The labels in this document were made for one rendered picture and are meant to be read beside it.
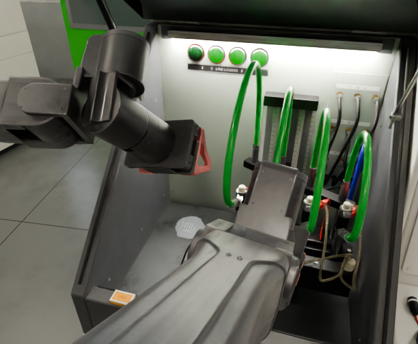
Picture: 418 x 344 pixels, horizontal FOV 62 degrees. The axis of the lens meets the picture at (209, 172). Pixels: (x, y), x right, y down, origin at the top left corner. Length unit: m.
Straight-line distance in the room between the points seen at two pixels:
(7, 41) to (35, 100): 3.23
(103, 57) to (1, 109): 0.12
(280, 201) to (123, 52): 0.24
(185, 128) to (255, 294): 0.31
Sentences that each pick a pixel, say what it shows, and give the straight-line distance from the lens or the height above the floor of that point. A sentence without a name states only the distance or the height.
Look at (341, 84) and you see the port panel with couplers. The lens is 1.01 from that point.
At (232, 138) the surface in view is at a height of 1.35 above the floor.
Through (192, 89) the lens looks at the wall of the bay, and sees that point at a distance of 1.07.
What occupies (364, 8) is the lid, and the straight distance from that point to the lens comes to 0.88.
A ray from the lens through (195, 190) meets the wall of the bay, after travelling 1.25.
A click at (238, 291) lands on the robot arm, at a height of 1.51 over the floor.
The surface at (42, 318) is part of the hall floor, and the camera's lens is 2.16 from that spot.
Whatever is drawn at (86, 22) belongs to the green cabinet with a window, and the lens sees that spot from 3.66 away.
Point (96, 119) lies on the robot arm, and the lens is 0.38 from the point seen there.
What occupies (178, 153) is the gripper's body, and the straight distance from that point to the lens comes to 0.44.
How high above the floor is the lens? 1.64
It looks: 33 degrees down
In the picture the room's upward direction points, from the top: straight up
